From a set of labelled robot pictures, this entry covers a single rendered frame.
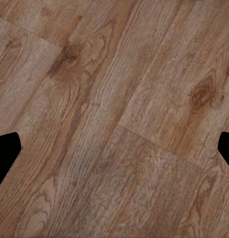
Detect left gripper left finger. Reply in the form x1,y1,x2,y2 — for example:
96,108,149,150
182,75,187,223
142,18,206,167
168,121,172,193
0,132,21,185

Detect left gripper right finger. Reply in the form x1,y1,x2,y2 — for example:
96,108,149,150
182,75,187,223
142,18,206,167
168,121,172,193
218,132,229,165

